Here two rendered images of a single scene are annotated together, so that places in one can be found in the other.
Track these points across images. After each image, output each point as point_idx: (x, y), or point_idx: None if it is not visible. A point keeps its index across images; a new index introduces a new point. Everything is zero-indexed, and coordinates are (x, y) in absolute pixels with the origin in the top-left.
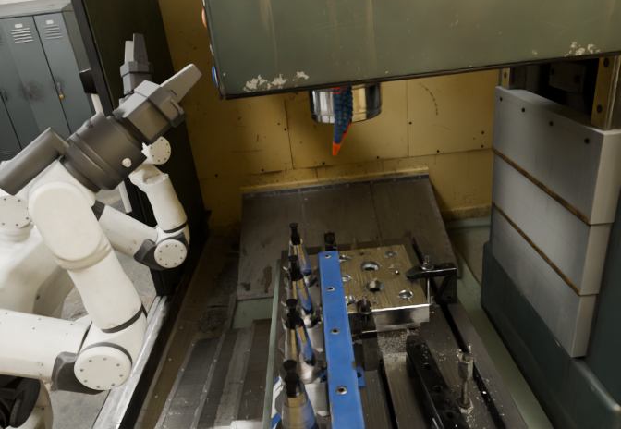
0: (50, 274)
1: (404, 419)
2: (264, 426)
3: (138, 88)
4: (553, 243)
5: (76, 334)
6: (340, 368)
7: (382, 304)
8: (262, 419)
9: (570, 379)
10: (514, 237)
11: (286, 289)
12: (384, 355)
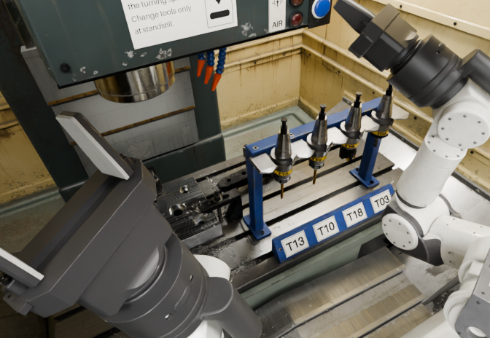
0: (443, 308)
1: (269, 190)
2: (306, 264)
3: (383, 25)
4: (162, 103)
5: (446, 217)
6: (345, 114)
7: (200, 199)
8: (282, 301)
9: (197, 154)
10: (116, 139)
11: (293, 164)
12: (224, 210)
